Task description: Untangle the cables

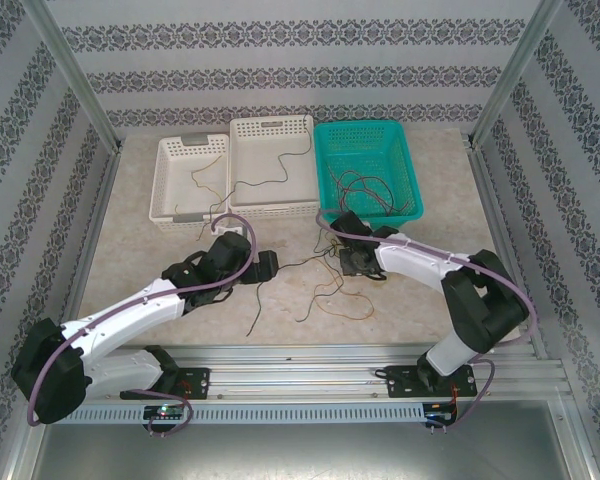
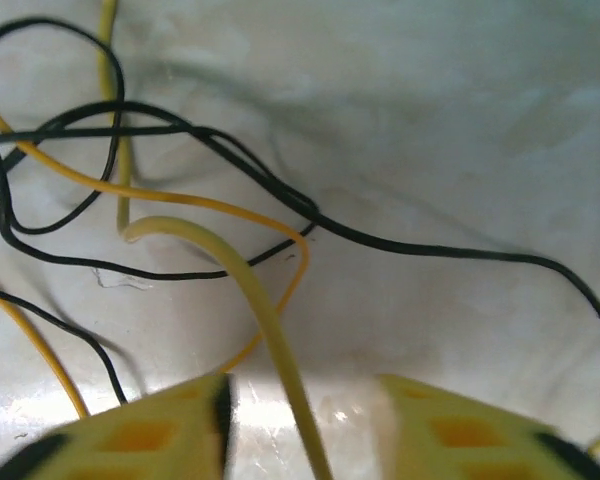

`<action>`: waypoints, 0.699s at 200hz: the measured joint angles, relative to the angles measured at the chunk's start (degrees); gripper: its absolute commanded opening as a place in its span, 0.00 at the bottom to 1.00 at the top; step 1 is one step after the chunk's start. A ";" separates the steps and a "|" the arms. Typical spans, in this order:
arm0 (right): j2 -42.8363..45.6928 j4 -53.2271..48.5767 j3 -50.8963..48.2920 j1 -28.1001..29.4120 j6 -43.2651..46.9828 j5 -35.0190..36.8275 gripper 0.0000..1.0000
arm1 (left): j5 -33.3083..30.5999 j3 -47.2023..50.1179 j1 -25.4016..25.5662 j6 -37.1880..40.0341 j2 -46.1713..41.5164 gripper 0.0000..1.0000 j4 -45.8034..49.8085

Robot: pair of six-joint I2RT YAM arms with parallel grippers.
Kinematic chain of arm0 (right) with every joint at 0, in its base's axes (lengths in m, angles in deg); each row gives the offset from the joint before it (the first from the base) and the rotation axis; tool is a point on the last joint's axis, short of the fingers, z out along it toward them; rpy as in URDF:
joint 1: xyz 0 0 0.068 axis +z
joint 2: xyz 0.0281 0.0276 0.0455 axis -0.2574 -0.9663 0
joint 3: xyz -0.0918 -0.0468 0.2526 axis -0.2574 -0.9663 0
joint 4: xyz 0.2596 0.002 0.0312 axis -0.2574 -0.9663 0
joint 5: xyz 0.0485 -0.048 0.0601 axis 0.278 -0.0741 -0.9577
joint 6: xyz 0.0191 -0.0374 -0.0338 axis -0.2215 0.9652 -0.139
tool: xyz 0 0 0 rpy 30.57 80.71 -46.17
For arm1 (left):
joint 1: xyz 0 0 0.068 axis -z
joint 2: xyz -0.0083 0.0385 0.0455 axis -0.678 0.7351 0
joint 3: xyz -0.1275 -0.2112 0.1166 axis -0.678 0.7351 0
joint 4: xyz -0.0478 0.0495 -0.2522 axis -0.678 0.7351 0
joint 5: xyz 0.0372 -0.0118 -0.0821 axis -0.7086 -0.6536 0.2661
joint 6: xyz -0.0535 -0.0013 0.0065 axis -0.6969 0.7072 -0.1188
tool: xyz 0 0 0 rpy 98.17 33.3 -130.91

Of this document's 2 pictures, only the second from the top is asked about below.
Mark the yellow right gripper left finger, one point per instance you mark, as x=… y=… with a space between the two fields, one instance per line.
x=140 y=440

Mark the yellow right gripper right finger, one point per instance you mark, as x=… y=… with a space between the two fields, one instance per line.
x=470 y=440

